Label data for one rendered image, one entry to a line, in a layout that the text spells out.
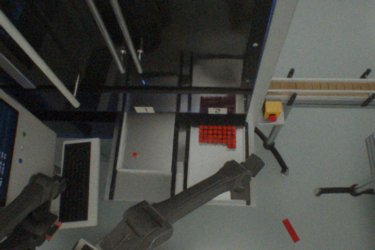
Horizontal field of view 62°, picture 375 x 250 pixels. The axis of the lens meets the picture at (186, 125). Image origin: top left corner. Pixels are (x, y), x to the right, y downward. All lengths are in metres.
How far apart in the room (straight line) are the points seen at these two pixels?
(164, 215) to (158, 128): 0.85
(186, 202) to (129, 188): 0.72
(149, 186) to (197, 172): 0.23
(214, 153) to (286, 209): 1.03
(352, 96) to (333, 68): 1.25
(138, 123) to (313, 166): 1.43
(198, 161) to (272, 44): 0.70
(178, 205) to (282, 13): 0.58
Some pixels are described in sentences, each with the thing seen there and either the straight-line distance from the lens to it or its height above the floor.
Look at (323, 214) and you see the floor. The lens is 2.48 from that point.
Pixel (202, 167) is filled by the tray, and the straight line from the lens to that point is 1.50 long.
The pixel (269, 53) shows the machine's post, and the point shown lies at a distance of 1.09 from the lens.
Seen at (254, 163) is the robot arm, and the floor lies 1.31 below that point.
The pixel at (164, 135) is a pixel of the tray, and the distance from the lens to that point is 1.57.
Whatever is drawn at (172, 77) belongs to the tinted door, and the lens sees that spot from 1.22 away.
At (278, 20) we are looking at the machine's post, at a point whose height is 1.61.
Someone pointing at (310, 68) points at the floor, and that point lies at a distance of 2.90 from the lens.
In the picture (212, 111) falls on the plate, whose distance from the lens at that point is 1.45.
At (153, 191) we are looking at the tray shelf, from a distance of 1.50.
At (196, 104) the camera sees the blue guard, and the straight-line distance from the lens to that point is 1.40.
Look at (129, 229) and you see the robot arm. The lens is 0.77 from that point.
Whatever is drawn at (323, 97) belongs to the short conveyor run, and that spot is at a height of 0.93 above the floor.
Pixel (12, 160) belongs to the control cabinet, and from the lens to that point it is 1.45.
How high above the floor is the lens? 2.33
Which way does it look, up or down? 67 degrees down
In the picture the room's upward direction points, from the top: 10 degrees counter-clockwise
